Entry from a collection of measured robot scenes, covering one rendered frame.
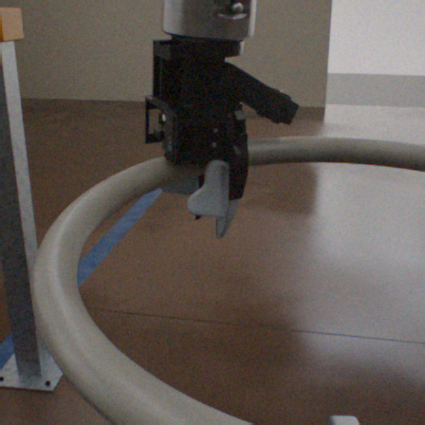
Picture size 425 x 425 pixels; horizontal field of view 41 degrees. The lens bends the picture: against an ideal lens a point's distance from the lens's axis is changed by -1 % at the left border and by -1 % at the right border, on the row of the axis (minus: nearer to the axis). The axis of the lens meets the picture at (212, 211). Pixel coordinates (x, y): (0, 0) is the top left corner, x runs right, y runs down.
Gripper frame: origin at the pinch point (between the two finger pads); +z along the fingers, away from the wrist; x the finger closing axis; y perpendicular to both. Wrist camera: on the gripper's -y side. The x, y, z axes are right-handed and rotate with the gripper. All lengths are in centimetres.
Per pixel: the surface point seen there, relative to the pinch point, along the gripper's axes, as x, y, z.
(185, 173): 1.8, 5.1, -6.8
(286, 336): -69, -79, 94
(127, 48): -555, -234, 86
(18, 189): -97, 0, 35
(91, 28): -585, -203, 68
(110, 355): 27.2, 23.6, -9.2
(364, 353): -48, -94, 91
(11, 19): -103, -3, -8
